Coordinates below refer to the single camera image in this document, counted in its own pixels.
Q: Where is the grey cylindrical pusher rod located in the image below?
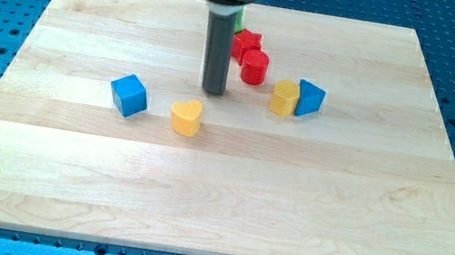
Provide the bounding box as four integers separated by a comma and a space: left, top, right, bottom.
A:
202, 12, 237, 96

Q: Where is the yellow hexagon block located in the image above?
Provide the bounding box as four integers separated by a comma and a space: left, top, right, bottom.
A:
269, 80, 300, 117

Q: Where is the blue triangle block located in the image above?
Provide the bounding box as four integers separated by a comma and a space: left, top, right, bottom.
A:
294, 79, 327, 117

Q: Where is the green block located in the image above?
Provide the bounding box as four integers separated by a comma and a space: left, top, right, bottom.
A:
234, 8, 244, 33

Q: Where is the red star block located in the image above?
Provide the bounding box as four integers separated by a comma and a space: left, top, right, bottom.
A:
231, 29, 263, 65

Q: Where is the red cylinder block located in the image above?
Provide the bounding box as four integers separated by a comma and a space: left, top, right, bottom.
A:
240, 50, 270, 86

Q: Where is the yellow heart block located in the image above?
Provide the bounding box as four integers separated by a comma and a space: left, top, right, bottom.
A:
171, 99, 203, 137

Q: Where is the blue cube block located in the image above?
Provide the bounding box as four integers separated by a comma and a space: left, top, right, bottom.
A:
110, 74, 148, 117

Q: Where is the light wooden board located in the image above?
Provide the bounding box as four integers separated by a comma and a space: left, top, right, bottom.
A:
0, 0, 455, 255

